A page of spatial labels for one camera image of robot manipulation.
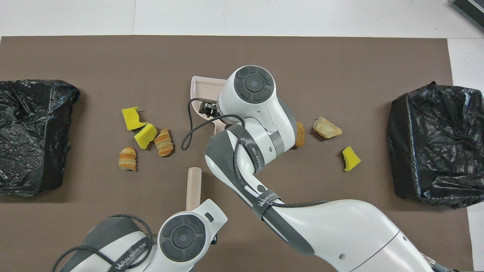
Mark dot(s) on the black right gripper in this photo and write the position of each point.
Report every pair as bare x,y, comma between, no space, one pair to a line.
209,107

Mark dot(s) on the beige plastic dustpan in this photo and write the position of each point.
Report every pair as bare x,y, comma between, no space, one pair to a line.
200,88

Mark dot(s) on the striped toy croissant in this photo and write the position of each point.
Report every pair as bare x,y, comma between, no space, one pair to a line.
127,159
163,143

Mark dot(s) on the yellow sponge with green pad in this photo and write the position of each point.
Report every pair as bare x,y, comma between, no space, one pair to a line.
145,136

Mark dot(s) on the yellow notched sponge piece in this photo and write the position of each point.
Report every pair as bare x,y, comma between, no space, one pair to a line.
130,119

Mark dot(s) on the beige brush with black bristles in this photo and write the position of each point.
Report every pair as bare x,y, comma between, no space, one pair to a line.
193,185

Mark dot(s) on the brown peanut shaped bread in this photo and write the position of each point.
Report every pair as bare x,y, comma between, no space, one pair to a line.
300,136

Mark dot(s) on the pale crusty bread chunk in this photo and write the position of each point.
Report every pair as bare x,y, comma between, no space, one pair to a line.
327,128

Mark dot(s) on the small yellow sponge wedge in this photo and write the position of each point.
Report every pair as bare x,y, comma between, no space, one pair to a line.
350,159

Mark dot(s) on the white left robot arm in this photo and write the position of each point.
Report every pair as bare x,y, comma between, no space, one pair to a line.
181,238

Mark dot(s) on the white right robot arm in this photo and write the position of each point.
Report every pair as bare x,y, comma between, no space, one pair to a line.
340,226

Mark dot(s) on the black plastic trash bag bin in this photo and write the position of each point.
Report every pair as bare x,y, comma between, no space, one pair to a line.
435,151
34,166

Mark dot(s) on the brown table mat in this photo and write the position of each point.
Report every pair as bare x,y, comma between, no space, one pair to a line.
113,60

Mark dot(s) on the grey ridged device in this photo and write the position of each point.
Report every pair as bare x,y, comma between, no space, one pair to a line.
470,9

